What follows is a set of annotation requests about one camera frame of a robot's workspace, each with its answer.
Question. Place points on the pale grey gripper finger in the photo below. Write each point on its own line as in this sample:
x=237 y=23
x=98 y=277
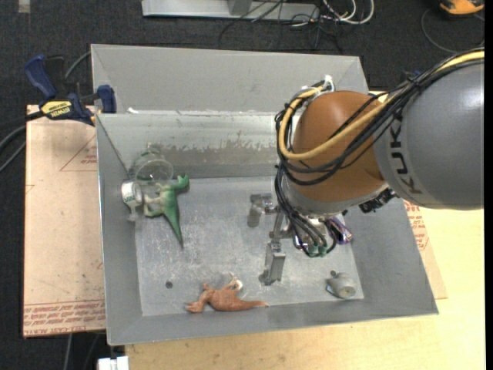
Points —
x=274 y=266
x=257 y=208

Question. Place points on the grey metal bin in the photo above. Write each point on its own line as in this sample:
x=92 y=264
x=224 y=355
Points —
x=223 y=245

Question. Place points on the orange-brown toy dinosaur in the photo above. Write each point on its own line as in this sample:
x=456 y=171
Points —
x=225 y=301

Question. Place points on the grey cylinder with pale end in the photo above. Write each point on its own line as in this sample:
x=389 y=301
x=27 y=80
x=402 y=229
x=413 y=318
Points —
x=341 y=286

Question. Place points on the green toy dinosaur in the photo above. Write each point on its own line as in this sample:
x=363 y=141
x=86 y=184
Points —
x=169 y=202

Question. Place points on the clear glass goblet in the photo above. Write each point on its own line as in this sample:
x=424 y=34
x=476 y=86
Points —
x=153 y=168

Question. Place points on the white cup with green print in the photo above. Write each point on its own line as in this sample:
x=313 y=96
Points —
x=131 y=194

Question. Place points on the brown cardboard board, red print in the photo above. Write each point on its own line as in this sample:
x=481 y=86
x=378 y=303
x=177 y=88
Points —
x=61 y=214

